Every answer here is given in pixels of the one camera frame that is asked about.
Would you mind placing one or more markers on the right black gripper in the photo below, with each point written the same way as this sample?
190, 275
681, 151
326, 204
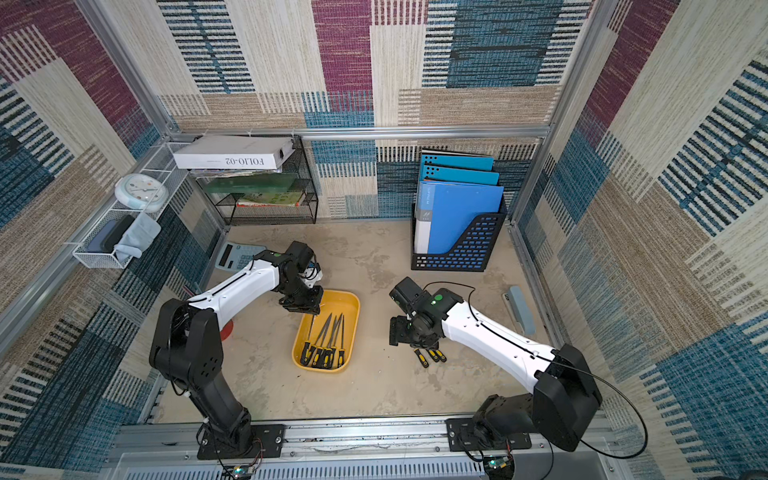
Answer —
399, 330

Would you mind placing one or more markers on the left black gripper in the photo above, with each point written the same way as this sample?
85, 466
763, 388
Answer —
312, 306

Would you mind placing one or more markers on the yellow storage tray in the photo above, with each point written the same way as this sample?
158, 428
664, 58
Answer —
334, 302

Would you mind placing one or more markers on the file tool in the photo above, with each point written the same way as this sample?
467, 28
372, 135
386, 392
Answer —
314, 347
340, 351
331, 349
325, 354
307, 342

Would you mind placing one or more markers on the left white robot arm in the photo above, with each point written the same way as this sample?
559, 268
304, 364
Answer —
187, 344

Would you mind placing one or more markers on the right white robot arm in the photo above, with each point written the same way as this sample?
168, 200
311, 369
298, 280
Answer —
561, 396

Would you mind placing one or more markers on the pile of file tools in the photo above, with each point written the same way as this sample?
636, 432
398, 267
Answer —
429, 355

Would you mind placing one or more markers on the black perforated file holder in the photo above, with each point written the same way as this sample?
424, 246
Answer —
473, 249

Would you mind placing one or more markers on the white folio box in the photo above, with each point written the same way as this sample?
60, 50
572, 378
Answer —
235, 153

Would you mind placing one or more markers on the teal calculator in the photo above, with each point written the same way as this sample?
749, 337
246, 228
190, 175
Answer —
234, 257

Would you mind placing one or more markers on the red pen cup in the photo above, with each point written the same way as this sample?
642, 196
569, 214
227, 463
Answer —
227, 330

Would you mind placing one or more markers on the green book on shelf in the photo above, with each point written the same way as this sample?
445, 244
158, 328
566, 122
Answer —
260, 183

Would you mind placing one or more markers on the blue front folder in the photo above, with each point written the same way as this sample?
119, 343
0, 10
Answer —
445, 209

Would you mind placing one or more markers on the teal middle folder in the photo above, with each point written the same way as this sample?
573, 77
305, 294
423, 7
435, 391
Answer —
451, 174

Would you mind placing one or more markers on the teal folder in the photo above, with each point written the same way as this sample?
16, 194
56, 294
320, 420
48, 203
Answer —
451, 174
457, 160

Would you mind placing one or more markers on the teal rear folder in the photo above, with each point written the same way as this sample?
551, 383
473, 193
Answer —
457, 160

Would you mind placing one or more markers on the light blue cloth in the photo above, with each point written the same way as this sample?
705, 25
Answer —
137, 238

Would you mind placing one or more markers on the white round clock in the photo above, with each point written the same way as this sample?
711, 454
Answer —
141, 193

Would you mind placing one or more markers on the dark phone in basket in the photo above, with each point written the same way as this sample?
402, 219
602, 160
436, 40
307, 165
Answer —
109, 235

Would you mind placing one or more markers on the black wire shelf rack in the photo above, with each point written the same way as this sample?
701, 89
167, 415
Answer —
298, 205

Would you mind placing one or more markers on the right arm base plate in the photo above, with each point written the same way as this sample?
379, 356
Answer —
465, 435

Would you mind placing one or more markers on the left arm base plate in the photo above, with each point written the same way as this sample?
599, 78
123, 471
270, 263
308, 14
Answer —
263, 441

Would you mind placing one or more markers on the white wire wall basket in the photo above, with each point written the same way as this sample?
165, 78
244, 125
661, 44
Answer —
159, 164

